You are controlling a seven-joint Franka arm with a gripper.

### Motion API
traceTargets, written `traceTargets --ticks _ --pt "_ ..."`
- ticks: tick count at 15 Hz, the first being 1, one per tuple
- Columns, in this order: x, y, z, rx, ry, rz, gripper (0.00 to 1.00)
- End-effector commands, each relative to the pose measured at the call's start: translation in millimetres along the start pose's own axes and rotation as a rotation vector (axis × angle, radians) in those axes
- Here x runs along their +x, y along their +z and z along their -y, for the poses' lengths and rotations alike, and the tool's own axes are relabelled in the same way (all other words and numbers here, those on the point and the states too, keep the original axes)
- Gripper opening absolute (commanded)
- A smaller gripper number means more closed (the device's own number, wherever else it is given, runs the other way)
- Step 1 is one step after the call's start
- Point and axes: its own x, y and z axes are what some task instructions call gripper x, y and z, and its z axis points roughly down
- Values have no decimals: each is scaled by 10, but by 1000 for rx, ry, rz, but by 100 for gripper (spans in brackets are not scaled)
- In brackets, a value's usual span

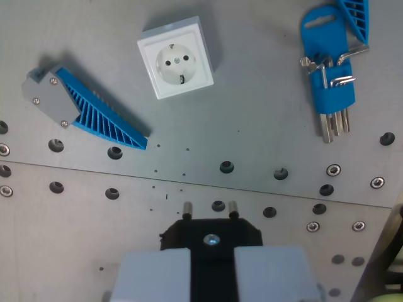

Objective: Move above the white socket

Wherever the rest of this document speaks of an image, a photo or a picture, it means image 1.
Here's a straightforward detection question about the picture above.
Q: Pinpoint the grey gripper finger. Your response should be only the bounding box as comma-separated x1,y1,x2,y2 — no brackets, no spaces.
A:
234,245,322,302
110,247,192,302

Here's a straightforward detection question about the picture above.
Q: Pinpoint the black power plug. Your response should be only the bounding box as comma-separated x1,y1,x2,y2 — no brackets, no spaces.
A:
159,201,264,302

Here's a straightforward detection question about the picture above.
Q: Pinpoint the large steel hex key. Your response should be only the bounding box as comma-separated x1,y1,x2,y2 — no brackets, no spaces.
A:
300,56,336,144

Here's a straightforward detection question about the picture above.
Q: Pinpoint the blue hex key holder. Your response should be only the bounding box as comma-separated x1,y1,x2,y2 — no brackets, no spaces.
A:
300,5,357,115

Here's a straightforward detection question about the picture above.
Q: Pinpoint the small steel hex key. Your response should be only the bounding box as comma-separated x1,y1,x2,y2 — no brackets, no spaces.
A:
329,75,357,133

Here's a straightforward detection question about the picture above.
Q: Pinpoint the medium steel hex key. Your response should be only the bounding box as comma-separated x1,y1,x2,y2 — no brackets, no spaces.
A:
333,45,370,137

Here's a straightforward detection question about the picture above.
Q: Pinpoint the blue ribbed finger grey mount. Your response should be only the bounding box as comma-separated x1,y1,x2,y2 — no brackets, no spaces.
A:
21,57,149,152

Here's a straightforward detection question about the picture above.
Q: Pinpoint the white wall socket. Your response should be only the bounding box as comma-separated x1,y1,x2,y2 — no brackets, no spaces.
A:
136,16,215,101

